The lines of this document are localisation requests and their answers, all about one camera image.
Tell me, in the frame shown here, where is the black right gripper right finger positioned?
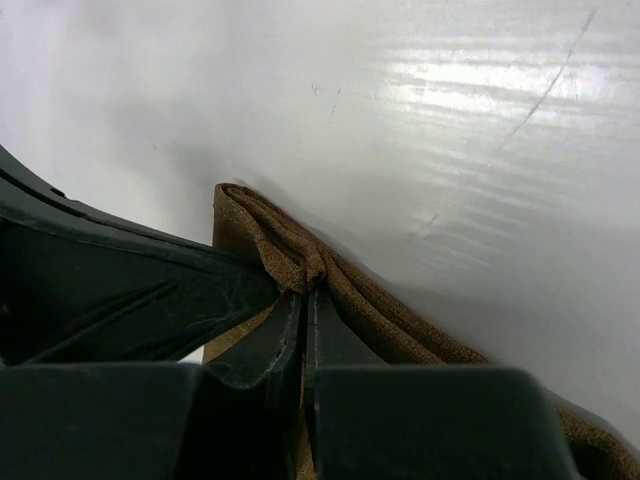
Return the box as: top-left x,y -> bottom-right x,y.
304,288 -> 578,479

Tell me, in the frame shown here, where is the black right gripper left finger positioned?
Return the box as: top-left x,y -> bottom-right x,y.
1,293 -> 304,479

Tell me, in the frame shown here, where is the brown cloth napkin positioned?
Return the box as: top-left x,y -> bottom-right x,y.
204,183 -> 639,479

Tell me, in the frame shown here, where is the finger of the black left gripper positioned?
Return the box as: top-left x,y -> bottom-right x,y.
1,152 -> 278,365

